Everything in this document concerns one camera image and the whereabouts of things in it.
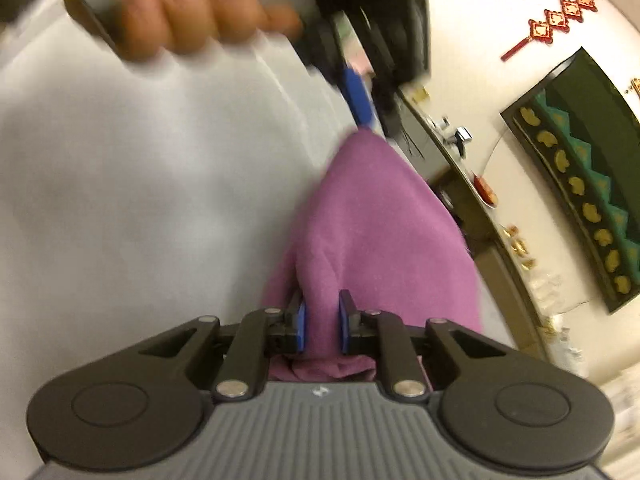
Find thin television cable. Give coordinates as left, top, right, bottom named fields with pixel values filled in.
left=481, top=132, right=508, bottom=173

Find wooden sideboard cabinet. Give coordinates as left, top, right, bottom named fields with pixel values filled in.
left=395, top=85, right=568, bottom=363

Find person's left hand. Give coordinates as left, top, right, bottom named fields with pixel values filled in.
left=116, top=0, right=305, bottom=63

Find gold ornaments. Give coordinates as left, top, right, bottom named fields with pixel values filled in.
left=502, top=225, right=538, bottom=271

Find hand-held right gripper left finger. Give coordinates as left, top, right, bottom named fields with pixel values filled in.
left=137, top=290, right=307, bottom=403

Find purple garment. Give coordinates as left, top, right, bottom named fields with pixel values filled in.
left=261, top=129, right=485, bottom=385

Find red knot wall ornament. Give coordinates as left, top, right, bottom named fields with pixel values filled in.
left=501, top=0, right=599, bottom=63

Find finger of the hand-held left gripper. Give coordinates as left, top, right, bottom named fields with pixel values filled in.
left=310, top=15, right=377, bottom=132

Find dark wall tapestry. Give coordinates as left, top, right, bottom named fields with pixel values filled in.
left=500, top=46, right=640, bottom=316

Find red fruit tray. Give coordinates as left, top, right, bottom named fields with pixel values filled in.
left=472, top=172, right=501, bottom=208

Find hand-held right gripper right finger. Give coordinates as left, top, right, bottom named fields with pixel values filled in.
left=338, top=289, right=507, bottom=403

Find small silver gadget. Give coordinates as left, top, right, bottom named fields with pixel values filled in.
left=440, top=117, right=473, bottom=156

